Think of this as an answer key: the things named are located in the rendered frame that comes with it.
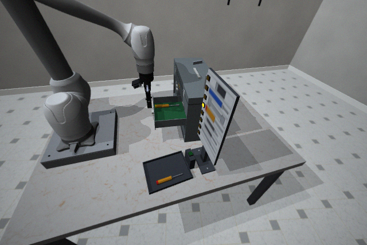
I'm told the orange-handled screwdriver with red end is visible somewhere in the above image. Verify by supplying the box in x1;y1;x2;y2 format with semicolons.
156;174;182;185

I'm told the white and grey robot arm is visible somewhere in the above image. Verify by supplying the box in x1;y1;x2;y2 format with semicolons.
0;0;155;153

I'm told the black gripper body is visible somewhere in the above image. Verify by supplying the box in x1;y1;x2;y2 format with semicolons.
139;73;154;89

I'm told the dark grey drawer chest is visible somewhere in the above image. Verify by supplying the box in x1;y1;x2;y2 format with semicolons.
151;57;209;142

